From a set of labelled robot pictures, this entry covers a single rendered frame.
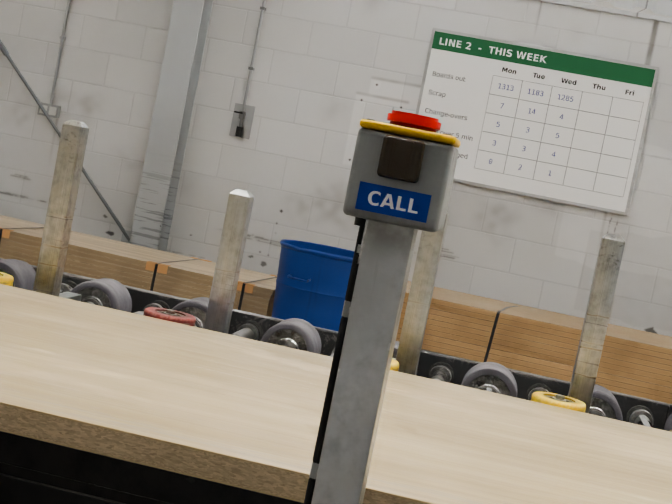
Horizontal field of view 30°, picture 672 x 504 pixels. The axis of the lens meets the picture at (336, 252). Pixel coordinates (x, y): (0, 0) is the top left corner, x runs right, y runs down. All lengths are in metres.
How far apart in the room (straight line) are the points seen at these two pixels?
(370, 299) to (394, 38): 7.33
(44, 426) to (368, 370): 0.41
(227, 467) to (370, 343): 0.30
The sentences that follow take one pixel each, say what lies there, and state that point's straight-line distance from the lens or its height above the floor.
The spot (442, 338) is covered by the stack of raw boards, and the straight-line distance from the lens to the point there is 6.83.
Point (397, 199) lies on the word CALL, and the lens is 0.89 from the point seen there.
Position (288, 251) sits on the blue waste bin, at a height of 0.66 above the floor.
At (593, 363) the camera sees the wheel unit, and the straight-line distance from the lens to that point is 2.02.
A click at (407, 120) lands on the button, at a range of 0.91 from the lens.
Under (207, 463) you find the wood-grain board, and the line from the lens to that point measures 1.19.
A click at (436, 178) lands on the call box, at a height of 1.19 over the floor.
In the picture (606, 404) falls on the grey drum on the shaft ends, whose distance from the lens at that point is 2.42.
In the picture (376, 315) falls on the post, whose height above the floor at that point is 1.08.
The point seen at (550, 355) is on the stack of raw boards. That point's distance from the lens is 6.81.
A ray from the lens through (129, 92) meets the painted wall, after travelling 8.65.
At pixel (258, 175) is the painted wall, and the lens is 8.35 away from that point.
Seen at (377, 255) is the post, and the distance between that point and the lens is 0.92.
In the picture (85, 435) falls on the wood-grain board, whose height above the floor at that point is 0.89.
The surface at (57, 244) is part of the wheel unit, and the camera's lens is 2.14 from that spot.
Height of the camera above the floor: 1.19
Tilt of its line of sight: 4 degrees down
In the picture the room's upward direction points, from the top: 11 degrees clockwise
